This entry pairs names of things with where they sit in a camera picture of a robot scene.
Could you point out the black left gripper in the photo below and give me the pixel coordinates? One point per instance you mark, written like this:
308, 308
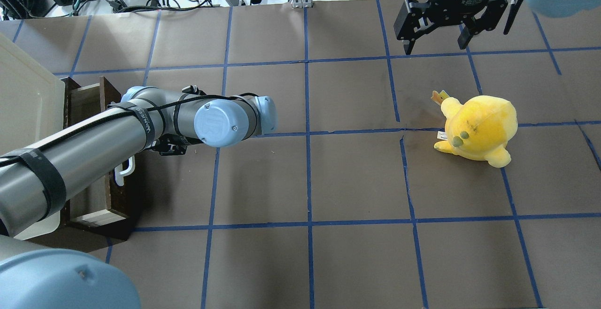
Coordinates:
167, 145

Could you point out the wooden drawer with white handle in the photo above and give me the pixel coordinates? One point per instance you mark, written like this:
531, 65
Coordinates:
105, 201

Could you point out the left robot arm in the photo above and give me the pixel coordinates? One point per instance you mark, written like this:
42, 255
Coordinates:
38, 277

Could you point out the dark wooden drawer cabinet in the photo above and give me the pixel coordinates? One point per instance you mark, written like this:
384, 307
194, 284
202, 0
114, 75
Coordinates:
83, 238

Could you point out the yellow plush dinosaur toy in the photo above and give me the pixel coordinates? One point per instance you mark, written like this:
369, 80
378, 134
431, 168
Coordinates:
478, 129

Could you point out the cream plastic storage box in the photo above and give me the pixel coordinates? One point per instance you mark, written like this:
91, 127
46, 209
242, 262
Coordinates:
26, 107

